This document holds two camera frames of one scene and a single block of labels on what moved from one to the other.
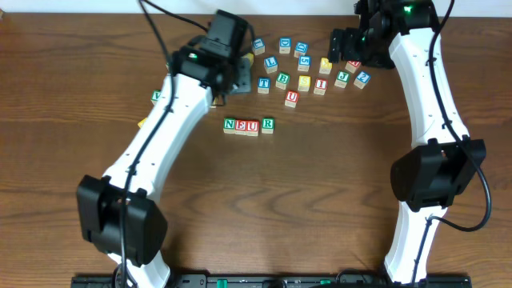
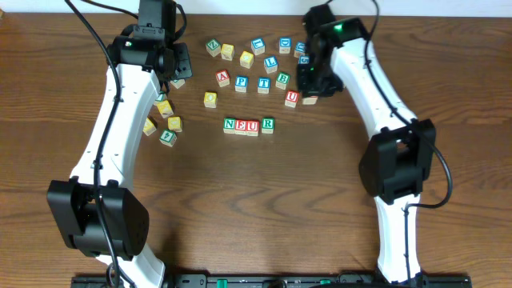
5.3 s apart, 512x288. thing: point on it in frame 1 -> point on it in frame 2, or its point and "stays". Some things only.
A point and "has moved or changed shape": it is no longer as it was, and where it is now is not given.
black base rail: (346, 281) stays
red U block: (252, 128) stays
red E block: (241, 127) stays
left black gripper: (243, 74) -> (182, 62)
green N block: (229, 126) stays
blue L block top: (258, 46) stays
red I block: (321, 86) has moved or changed shape
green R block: (267, 126) stays
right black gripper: (340, 46) -> (314, 84)
